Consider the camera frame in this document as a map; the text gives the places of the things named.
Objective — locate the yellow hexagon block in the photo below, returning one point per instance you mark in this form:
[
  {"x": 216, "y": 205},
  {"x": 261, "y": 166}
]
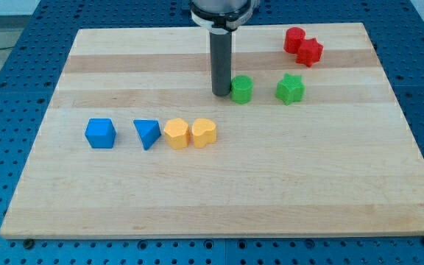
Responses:
[{"x": 177, "y": 133}]

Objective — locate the green star block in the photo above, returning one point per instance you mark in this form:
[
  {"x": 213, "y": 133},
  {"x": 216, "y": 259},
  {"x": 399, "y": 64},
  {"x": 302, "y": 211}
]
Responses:
[{"x": 290, "y": 89}]

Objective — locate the blue cube block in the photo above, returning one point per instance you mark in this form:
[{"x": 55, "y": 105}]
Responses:
[{"x": 100, "y": 133}]

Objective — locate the red star block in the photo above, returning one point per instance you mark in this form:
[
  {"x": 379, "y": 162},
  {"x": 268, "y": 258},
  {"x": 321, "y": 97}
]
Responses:
[{"x": 309, "y": 52}]

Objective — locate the light wooden board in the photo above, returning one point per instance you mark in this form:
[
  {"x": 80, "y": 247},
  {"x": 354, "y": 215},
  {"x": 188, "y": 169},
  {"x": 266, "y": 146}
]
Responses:
[{"x": 342, "y": 162}]

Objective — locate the green cylinder block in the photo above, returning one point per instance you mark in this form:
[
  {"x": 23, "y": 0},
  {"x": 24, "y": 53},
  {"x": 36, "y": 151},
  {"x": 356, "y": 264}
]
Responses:
[{"x": 241, "y": 89}]

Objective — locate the red cylinder block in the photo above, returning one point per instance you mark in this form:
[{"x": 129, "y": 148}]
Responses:
[{"x": 293, "y": 39}]

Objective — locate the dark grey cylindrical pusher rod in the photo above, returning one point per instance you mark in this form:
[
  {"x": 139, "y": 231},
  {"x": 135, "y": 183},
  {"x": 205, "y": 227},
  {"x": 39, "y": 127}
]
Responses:
[{"x": 220, "y": 55}]

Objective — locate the blue triangle block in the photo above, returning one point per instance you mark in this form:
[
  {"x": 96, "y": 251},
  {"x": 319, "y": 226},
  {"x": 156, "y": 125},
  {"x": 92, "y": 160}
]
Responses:
[{"x": 148, "y": 131}]

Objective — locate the yellow heart block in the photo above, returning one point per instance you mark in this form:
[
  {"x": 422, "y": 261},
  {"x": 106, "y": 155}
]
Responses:
[{"x": 204, "y": 132}]

